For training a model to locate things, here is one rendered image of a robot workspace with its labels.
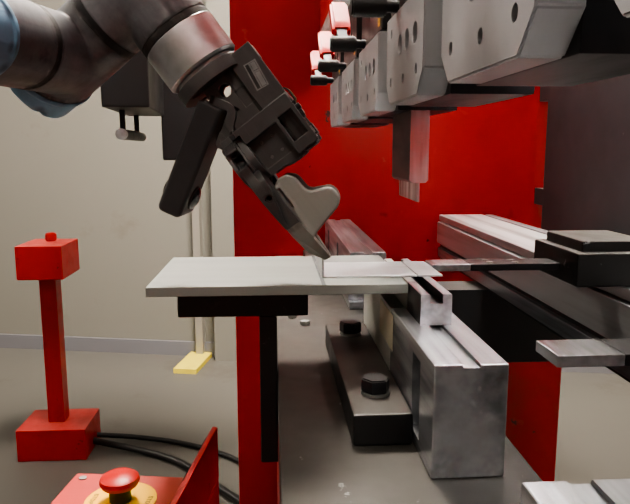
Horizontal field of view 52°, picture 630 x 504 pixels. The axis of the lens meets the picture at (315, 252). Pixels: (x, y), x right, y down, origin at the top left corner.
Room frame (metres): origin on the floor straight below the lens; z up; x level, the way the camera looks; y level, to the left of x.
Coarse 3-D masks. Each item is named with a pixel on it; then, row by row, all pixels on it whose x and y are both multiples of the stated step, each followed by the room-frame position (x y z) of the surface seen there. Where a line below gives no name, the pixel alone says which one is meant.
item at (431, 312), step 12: (408, 288) 0.64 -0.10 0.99; (420, 288) 0.62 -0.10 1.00; (432, 288) 0.63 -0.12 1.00; (444, 288) 0.62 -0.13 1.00; (408, 300) 0.64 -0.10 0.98; (420, 300) 0.59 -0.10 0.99; (432, 300) 0.60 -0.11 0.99; (444, 300) 0.59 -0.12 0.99; (420, 312) 0.59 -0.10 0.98; (432, 312) 0.59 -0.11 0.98; (444, 312) 0.59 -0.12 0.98; (420, 324) 0.59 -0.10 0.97; (432, 324) 0.59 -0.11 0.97; (444, 324) 0.59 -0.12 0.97
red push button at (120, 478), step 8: (112, 472) 0.61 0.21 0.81; (120, 472) 0.61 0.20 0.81; (128, 472) 0.61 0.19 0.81; (136, 472) 0.61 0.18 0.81; (104, 480) 0.60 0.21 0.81; (112, 480) 0.59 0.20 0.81; (120, 480) 0.59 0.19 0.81; (128, 480) 0.60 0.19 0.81; (136, 480) 0.60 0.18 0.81; (104, 488) 0.59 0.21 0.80; (112, 488) 0.59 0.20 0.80; (120, 488) 0.59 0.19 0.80; (128, 488) 0.59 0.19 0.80; (112, 496) 0.60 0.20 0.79; (120, 496) 0.60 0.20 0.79; (128, 496) 0.60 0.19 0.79
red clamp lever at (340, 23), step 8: (336, 8) 0.82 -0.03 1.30; (344, 8) 0.82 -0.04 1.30; (336, 16) 0.80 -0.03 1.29; (344, 16) 0.80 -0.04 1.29; (336, 24) 0.79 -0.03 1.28; (344, 24) 0.79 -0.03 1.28; (336, 32) 0.79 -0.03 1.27; (344, 32) 0.79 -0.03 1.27; (336, 40) 0.77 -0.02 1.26; (344, 40) 0.77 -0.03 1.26; (352, 40) 0.77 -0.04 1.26; (360, 40) 0.77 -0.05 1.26; (336, 48) 0.77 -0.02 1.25; (344, 48) 0.77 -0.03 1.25; (352, 48) 0.77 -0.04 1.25; (360, 48) 0.77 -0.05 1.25
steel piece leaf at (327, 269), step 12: (324, 264) 0.74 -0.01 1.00; (336, 264) 0.74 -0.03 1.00; (348, 264) 0.74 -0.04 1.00; (360, 264) 0.74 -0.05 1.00; (372, 264) 0.74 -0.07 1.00; (384, 264) 0.74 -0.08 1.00; (396, 264) 0.74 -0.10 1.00; (324, 276) 0.67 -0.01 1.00; (336, 276) 0.67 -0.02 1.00; (348, 276) 0.67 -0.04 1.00; (360, 276) 0.67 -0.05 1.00; (372, 276) 0.67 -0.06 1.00; (384, 276) 0.67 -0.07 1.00; (396, 276) 0.67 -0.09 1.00; (408, 276) 0.67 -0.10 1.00
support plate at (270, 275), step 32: (288, 256) 0.81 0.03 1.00; (352, 256) 0.81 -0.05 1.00; (160, 288) 0.62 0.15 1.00; (192, 288) 0.62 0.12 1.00; (224, 288) 0.62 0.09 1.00; (256, 288) 0.63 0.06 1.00; (288, 288) 0.63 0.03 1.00; (320, 288) 0.63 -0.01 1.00; (352, 288) 0.63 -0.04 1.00; (384, 288) 0.63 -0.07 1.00
